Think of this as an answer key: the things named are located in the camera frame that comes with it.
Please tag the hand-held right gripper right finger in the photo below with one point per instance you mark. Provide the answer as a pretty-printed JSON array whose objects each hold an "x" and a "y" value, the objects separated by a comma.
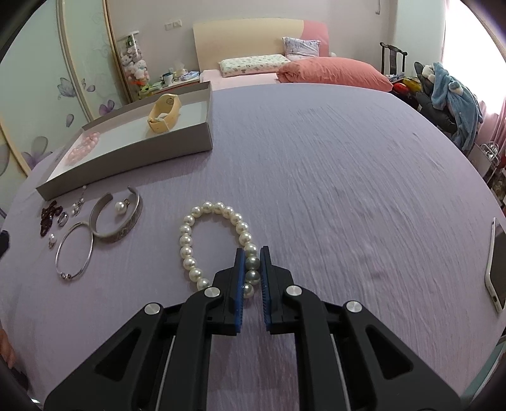
[{"x": 265, "y": 284}]

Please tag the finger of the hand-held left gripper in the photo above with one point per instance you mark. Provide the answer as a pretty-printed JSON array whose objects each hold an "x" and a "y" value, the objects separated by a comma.
[{"x": 3, "y": 243}]

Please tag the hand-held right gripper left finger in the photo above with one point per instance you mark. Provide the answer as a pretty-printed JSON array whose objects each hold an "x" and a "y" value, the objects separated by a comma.
[{"x": 238, "y": 276}]

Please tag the wide silver cuff bangle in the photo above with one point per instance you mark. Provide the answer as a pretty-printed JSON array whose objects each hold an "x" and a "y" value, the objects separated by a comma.
[{"x": 132, "y": 221}]

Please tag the large pearl earring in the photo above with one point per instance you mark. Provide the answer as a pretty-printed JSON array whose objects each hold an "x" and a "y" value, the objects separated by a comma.
[{"x": 119, "y": 207}]

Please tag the grey cardboard box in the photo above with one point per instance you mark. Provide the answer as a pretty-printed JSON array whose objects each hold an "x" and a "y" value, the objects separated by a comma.
[{"x": 158, "y": 146}]

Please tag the person's left hand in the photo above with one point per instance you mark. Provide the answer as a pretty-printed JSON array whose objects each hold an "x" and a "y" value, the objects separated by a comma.
[{"x": 6, "y": 347}]

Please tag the small pearl earring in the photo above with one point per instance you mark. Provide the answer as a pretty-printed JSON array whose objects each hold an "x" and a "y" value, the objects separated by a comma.
[{"x": 51, "y": 238}]

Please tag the thin silver bangle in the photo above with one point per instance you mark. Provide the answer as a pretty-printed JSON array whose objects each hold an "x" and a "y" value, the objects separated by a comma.
[{"x": 66, "y": 276}]

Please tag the silver pendant earring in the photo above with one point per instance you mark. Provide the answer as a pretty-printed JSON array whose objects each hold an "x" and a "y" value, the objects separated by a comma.
[{"x": 77, "y": 205}]

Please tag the floral sliding wardrobe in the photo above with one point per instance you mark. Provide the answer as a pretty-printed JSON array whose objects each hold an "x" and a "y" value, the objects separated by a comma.
[{"x": 47, "y": 79}]

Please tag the pink bed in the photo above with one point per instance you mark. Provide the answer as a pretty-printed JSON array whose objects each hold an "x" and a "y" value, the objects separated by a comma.
[{"x": 241, "y": 81}]

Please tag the pink and cream nightstand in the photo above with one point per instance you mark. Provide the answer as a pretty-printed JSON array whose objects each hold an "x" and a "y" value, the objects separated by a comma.
[{"x": 185, "y": 80}]

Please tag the yellow plush toy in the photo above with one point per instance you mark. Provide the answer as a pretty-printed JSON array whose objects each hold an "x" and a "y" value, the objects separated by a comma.
[{"x": 146, "y": 90}]

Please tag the white mug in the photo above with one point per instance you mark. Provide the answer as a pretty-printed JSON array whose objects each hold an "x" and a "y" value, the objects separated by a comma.
[{"x": 168, "y": 80}]

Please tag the patterned white pillow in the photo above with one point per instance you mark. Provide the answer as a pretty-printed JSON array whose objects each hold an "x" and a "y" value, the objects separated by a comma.
[{"x": 253, "y": 65}]

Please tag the folded pink quilt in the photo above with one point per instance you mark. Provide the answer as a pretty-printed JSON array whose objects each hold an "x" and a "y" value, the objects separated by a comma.
[{"x": 336, "y": 73}]

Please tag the clear tube of plush toys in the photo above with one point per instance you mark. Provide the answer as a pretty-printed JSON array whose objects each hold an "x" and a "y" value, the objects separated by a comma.
[{"x": 134, "y": 59}]

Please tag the white smartphone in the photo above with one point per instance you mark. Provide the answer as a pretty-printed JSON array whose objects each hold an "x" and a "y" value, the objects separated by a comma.
[{"x": 496, "y": 276}]

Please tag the cream and pink headboard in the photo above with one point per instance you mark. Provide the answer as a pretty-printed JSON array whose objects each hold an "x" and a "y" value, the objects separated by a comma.
[{"x": 237, "y": 39}]

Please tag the lavender floral pillow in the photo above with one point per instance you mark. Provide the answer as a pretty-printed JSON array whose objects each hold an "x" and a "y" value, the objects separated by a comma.
[{"x": 300, "y": 47}]

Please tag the dark chair with clothes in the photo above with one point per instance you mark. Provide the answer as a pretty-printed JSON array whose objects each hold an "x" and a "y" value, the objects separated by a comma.
[{"x": 435, "y": 114}]

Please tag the dark wooden chair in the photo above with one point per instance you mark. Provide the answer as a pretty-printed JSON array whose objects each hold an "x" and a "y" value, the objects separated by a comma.
[{"x": 393, "y": 59}]

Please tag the blue plush robe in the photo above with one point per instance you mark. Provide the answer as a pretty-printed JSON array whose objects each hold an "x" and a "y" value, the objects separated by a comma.
[{"x": 450, "y": 95}]

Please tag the white wall socket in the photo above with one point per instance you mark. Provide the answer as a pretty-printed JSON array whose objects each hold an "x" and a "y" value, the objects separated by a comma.
[{"x": 173, "y": 25}]

